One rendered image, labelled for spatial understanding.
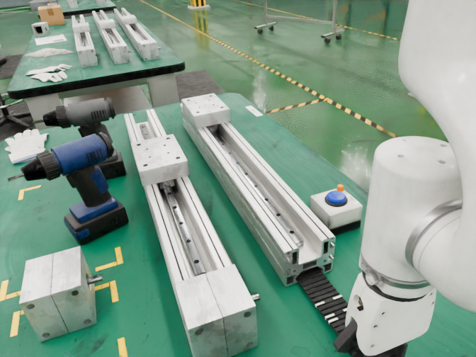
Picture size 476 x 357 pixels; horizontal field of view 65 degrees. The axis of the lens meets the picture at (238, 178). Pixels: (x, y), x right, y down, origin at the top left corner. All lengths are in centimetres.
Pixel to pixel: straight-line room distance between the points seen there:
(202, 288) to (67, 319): 24
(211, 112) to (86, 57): 137
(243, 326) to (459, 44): 44
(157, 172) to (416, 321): 58
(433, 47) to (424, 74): 2
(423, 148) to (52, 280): 57
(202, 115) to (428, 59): 84
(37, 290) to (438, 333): 63
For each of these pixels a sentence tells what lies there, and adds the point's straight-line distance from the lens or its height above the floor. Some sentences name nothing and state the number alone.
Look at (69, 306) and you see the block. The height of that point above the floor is 84.
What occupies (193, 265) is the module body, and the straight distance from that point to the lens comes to 68.
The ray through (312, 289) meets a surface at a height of 79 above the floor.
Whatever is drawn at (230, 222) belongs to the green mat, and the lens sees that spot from 85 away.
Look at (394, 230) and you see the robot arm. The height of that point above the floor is 107.
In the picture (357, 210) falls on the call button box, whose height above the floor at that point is 83.
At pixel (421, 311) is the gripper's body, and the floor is 93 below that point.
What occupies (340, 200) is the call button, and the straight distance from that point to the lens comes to 80.
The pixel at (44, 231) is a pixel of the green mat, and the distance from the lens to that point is 98.
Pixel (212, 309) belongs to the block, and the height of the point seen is 87.
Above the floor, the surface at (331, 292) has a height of 79.
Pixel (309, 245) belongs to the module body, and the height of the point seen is 82.
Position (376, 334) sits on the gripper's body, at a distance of 50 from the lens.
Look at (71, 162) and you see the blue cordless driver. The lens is 80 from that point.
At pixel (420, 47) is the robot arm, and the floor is 123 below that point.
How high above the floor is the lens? 131
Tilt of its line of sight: 32 degrees down
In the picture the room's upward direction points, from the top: 5 degrees counter-clockwise
